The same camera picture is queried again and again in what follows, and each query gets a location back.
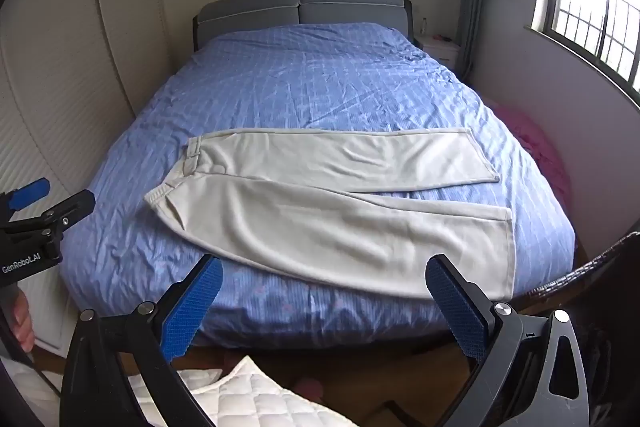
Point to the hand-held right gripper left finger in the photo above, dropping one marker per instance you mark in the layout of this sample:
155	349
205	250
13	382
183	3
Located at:
192	302

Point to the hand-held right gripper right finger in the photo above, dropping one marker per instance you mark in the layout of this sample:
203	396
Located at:
455	307

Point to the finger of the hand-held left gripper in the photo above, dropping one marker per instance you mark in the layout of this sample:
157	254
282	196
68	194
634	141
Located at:
70	209
30	194

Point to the cream white pants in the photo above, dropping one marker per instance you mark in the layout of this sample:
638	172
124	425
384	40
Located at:
300	217

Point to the person's left hand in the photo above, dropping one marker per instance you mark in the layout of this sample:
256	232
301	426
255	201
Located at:
22	317

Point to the white quilted cloth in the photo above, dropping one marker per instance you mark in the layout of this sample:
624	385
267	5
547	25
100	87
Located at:
260	402

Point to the dark wicker chair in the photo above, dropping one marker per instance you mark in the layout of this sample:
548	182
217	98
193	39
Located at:
585	269

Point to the white louvred wardrobe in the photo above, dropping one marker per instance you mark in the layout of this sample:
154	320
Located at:
75	57

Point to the pink blanket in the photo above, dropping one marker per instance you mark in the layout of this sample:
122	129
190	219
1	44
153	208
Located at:
537	152

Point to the bed with blue checked sheet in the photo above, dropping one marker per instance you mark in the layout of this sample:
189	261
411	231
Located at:
325	82

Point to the white nightstand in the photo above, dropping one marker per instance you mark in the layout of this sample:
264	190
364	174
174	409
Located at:
442	49

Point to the grey padded headboard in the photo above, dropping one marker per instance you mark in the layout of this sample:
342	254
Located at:
325	4

